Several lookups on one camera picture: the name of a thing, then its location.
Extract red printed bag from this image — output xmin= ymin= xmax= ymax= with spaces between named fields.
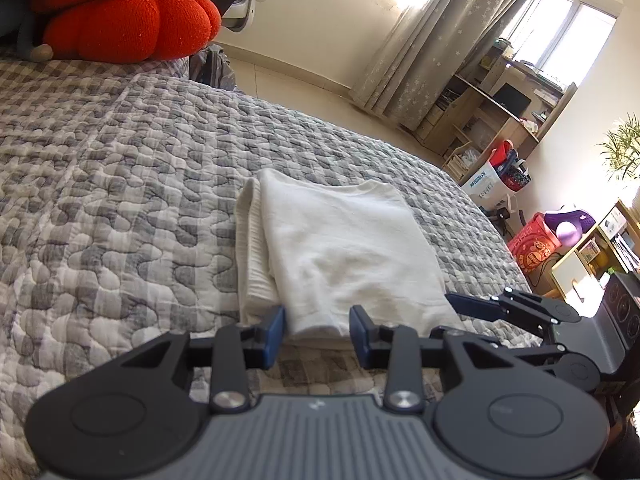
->
xmin=507 ymin=212 xmax=563 ymax=276

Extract white pants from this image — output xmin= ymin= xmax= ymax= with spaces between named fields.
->
xmin=235 ymin=167 xmax=466 ymax=346

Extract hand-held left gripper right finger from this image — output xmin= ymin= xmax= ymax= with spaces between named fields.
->
xmin=349 ymin=305 xmax=506 ymax=415

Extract grey star-print curtain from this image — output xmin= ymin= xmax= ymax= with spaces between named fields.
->
xmin=350 ymin=0 xmax=556 ymax=131

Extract white paper bag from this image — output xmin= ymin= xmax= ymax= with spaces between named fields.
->
xmin=460 ymin=160 xmax=506 ymax=211

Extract red pumpkin cushion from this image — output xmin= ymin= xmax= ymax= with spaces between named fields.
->
xmin=30 ymin=0 xmax=222 ymax=65

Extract wooden desk with shelves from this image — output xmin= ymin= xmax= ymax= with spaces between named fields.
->
xmin=415 ymin=40 xmax=578 ymax=186

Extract red cloth bag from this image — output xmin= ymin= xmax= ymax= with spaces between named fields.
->
xmin=487 ymin=141 xmax=518 ymax=167

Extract green potted plant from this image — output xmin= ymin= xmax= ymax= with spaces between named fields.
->
xmin=597 ymin=115 xmax=640 ymax=184

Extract grey backpack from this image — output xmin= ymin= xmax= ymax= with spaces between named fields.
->
xmin=190 ymin=45 xmax=236 ymax=92

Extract low wooden shelf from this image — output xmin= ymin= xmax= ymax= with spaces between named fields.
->
xmin=550 ymin=199 xmax=640 ymax=306

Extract small window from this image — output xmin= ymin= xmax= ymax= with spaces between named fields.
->
xmin=510 ymin=0 xmax=618 ymax=86

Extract black monitor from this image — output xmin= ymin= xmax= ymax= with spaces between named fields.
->
xmin=492 ymin=82 xmax=531 ymax=115

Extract purple plush toy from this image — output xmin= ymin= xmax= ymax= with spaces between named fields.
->
xmin=542 ymin=205 xmax=598 ymax=249

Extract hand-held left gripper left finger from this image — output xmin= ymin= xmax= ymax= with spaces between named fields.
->
xmin=120 ymin=305 xmax=287 ymax=415

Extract blue monkey plush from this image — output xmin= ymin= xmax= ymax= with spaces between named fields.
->
xmin=0 ymin=0 xmax=53 ymax=63

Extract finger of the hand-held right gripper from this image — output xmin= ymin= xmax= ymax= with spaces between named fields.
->
xmin=445 ymin=287 xmax=561 ymax=341
xmin=430 ymin=325 xmax=566 ymax=368

